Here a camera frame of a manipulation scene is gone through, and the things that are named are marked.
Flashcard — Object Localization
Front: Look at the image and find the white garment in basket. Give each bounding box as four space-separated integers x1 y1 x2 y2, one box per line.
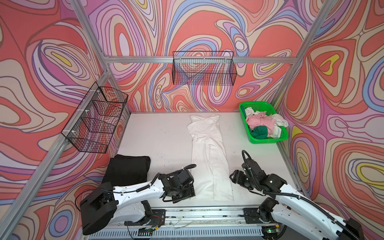
245 107 289 139

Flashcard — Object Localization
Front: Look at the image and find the white t shirt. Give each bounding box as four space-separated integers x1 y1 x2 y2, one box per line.
187 114 234 201

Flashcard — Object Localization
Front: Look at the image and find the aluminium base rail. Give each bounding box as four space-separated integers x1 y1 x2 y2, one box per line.
74 203 334 240

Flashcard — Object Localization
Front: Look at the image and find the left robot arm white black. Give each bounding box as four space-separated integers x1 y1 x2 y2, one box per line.
79 165 195 236

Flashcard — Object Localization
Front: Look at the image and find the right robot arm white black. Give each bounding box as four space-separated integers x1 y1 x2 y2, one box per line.
230 151 365 240

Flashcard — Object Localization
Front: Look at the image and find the aluminium frame horizontal back bar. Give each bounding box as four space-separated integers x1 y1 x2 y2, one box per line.
103 55 298 64

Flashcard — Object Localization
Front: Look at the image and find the green garment in basket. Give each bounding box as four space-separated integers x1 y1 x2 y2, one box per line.
250 126 269 140

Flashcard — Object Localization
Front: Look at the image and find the aluminium frame post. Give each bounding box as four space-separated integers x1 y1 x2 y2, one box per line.
271 0 337 109
69 0 132 116

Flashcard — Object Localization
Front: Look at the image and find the black wire basket back wall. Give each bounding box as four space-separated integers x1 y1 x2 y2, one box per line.
172 51 238 86

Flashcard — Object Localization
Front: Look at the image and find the black wire basket left wall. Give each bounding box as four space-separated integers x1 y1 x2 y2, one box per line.
62 83 128 154

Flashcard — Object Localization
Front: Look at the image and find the aluminium frame right post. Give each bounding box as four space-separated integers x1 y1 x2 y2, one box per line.
271 0 337 109

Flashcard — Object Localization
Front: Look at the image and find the green plastic basket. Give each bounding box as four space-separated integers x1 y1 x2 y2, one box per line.
239 102 289 144

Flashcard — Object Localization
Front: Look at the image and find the folded black t shirt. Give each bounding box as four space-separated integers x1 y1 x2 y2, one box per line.
102 155 151 187

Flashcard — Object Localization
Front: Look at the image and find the aluminium frame left diagonal bar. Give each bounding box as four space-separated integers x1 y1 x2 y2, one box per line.
1 70 111 240

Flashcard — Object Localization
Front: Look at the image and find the pink t shirt in basket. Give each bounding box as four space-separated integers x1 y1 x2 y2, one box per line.
246 113 275 135

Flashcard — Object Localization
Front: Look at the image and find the black wire basket wall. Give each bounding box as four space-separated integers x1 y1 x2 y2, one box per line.
62 83 128 154
172 51 238 86

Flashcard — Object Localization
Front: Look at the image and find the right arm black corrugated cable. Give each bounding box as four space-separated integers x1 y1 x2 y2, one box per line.
241 149 361 240

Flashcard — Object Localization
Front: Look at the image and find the aluminium frame left post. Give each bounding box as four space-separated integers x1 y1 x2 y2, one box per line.
69 0 132 116

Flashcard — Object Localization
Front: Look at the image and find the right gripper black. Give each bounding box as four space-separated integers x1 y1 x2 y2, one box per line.
229 170 259 191

